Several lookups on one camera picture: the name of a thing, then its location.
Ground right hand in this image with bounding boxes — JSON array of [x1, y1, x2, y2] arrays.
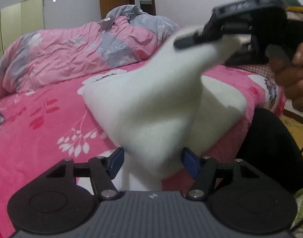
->
[[269, 42, 303, 112]]

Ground cream fleece sweater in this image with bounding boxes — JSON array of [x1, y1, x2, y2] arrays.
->
[[82, 27, 247, 191]]

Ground pink floral bed blanket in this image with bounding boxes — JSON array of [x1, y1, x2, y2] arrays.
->
[[0, 63, 286, 237]]

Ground yellow-green wardrobe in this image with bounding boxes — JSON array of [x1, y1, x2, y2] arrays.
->
[[0, 0, 45, 59]]

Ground pink grey floral duvet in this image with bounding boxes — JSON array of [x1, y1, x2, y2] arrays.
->
[[0, 5, 179, 99]]

